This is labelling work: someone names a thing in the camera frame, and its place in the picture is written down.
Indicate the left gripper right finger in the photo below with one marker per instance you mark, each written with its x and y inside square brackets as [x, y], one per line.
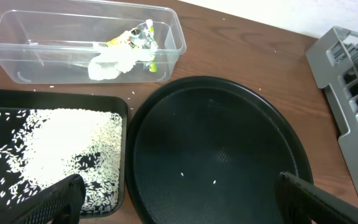
[299, 201]

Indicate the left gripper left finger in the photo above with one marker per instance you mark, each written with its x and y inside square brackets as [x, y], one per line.
[60, 203]

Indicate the white napkin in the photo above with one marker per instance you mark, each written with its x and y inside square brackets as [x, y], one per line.
[117, 59]

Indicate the yellow green snack wrapper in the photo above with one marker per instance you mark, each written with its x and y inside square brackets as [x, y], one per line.
[140, 37]

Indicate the grey plastic dishwasher rack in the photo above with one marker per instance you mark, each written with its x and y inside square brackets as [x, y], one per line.
[333, 60]

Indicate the clear plastic waste bin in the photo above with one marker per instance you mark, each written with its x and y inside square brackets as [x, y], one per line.
[51, 42]

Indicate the black rectangular tray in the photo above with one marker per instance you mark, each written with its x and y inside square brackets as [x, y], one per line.
[45, 137]

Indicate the round black serving tray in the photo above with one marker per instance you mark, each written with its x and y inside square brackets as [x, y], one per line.
[209, 150]

